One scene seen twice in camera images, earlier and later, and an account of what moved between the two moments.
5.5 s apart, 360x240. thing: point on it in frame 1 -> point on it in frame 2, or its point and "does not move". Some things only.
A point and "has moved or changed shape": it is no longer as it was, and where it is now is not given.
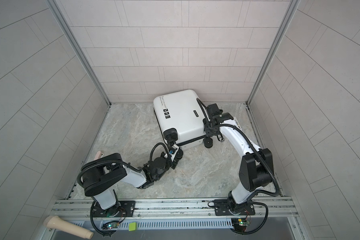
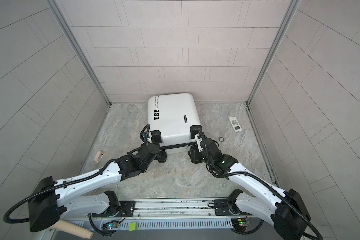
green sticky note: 132,226 does not move
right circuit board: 240,224 does not move
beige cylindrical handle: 56,221 does not move
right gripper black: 206,130 -> 194,155
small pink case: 99,155 does not move
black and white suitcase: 181,116 has moved or changed shape
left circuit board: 110,225 does not move
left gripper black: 175,163 -> 158,148
